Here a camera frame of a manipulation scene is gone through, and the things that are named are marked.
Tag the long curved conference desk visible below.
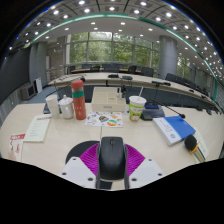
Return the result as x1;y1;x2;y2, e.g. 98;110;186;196
48;71;223;113

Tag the handheld microphone with orange ring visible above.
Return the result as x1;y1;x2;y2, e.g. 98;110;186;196
184;134;206;164

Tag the cream cardboard box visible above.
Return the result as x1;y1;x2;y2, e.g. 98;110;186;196
91;86;127;113

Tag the group of ceiling lights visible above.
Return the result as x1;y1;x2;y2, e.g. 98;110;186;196
8;0;224;79

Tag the colourful sticker sheet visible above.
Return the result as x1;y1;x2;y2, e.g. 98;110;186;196
84;111;125;128

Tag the red and white leaflet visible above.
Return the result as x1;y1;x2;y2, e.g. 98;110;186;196
8;133;26;163

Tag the white printed leaflet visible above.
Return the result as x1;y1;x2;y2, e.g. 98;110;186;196
23;114;53;143

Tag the green printed paper cup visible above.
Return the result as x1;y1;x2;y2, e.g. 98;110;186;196
128;87;147;122

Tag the grey box monitor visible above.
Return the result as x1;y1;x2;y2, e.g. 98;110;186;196
20;83;37;101

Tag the blue and white book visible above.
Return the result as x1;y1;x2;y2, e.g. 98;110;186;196
152;115;197;147

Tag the white lidded mug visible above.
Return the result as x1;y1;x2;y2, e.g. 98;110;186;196
58;94;75;120

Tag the red bottle with green band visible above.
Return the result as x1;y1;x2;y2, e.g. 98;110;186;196
70;79;87;121

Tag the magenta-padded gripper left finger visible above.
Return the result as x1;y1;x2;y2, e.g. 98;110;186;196
58;143;102;190

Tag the white standing panel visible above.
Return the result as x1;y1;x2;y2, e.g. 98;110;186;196
34;77;44;94

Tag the black computer mouse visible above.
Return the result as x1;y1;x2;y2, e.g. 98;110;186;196
98;135;128;181

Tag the group of dark office chairs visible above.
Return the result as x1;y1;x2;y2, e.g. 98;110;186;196
68;63;221;101

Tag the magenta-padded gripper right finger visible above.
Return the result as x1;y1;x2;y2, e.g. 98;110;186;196
124;143;167;190

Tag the white booklet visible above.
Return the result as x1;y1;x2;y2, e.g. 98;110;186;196
191;128;210;161

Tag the black mouse pad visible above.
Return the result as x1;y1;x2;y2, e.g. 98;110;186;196
65;140;114;191

